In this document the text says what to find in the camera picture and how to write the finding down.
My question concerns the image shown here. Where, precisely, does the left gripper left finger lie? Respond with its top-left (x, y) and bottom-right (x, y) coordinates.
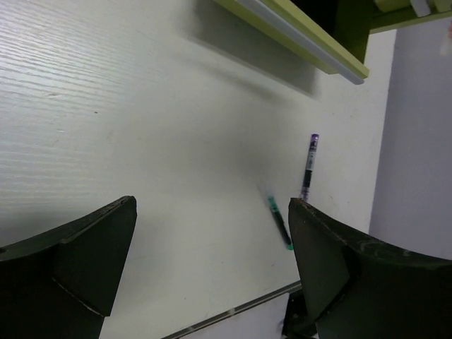
top-left (1, 196), bottom-right (137, 338)

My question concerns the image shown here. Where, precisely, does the green pen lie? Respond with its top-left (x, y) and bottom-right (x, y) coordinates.
top-left (267, 195), bottom-right (293, 250)

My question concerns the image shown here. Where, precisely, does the purple pen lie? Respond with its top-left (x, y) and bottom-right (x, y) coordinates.
top-left (299, 133), bottom-right (319, 201)

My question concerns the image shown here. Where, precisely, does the green metal drawer chest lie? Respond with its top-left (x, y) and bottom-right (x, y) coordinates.
top-left (219, 0), bottom-right (451, 85)

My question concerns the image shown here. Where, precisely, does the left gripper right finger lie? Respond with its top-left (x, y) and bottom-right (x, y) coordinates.
top-left (288, 198), bottom-right (451, 338)

